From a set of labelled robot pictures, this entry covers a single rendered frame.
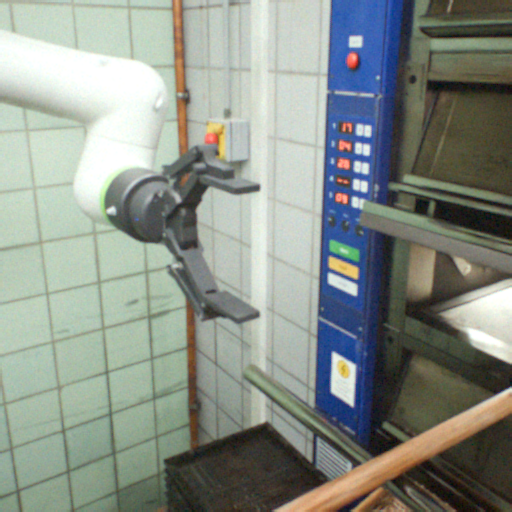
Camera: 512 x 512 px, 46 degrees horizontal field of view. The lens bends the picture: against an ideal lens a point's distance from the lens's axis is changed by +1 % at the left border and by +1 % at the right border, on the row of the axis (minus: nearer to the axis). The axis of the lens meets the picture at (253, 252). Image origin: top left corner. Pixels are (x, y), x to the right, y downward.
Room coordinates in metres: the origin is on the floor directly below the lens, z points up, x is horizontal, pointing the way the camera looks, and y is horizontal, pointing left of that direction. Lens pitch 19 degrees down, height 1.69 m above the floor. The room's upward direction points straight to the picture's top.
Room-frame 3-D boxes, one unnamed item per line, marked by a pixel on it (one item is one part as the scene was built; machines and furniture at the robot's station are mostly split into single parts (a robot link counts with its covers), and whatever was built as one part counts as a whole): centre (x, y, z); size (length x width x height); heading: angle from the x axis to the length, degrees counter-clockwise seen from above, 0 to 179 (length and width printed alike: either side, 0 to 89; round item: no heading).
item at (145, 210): (0.70, 0.10, 1.49); 0.09 x 0.07 x 0.08; 34
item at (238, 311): (0.59, 0.02, 1.42); 0.07 x 0.03 x 0.01; 34
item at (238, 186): (0.59, 0.02, 1.56); 0.07 x 0.03 x 0.01; 34
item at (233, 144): (1.56, 0.07, 1.46); 0.10 x 0.07 x 0.10; 34
